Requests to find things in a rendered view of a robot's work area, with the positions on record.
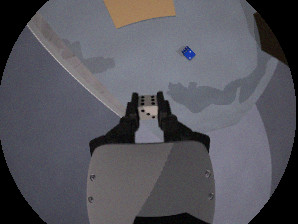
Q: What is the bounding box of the blue die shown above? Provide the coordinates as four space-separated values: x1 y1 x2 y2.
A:
182 46 196 60

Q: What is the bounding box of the white die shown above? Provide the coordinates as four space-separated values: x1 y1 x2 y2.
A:
138 95 158 120

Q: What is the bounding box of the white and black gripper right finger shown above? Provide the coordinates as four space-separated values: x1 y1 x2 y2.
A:
157 91 210 153

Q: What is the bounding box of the tan flat mat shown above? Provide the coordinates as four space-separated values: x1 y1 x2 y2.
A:
103 0 176 29

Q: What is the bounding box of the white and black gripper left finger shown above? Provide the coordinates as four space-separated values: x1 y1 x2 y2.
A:
89 92 140 157

